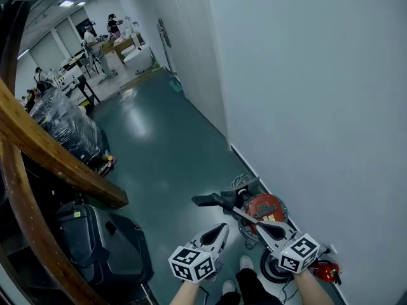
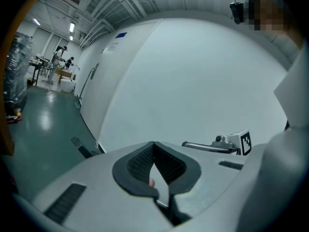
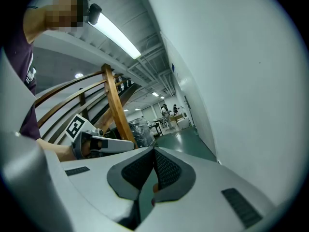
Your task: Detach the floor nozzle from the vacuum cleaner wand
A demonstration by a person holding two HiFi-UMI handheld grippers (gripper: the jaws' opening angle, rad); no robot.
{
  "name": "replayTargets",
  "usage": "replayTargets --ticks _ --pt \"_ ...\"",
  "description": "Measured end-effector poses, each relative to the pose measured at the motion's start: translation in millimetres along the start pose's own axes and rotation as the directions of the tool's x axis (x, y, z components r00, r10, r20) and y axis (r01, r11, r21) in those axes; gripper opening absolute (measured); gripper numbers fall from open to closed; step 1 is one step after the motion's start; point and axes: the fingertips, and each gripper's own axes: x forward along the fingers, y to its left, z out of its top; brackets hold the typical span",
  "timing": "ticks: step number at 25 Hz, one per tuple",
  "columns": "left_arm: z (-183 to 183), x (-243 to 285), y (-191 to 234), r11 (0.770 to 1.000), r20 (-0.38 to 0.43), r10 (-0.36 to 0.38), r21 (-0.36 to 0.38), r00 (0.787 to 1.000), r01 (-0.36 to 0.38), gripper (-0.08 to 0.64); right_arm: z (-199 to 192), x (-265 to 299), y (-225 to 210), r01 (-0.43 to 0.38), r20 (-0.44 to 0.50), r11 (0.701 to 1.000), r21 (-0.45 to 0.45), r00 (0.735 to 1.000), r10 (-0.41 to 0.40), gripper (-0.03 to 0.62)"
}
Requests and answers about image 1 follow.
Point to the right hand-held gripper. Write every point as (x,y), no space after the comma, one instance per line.
(299,253)

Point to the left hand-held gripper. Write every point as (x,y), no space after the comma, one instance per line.
(192,262)

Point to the black vacuum cleaner wand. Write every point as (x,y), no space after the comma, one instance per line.
(208,201)

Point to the person's left forearm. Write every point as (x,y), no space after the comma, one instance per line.
(186,294)

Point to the person's right forearm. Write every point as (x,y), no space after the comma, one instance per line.
(313,289)

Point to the orange vacuum cleaner canister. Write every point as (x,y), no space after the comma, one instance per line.
(267,203)

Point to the colourful items on floor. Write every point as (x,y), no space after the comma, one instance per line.
(108,164)

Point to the grey stick vacuum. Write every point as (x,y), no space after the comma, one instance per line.
(165,40)

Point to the person's left white shoe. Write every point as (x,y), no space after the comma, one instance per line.
(228,287)

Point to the person's white shoe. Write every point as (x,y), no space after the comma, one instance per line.
(228,287)
(246,262)

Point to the person's right white shoe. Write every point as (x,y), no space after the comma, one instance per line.
(246,262)

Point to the round black and white drum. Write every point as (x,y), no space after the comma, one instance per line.
(270,267)

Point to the person's black trousers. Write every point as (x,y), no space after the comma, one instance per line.
(251,286)

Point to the black hard case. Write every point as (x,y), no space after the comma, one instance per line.
(101,243)

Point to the red fire extinguisher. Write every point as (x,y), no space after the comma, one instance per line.
(322,272)

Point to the green dustpan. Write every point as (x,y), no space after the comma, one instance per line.
(176,84)

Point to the curved wooden beam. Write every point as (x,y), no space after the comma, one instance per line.
(30,221)

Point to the straight wooden beam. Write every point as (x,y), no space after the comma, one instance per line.
(60,157)

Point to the plastic-wrapped pallet load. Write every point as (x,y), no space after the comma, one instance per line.
(70,126)

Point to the white toilet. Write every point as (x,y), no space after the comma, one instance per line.
(138,57)

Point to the black table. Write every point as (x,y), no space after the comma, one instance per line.
(84,86)

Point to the grey chair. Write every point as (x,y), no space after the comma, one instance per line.
(86,65)

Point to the white wall socket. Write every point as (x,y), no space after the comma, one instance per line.
(333,248)

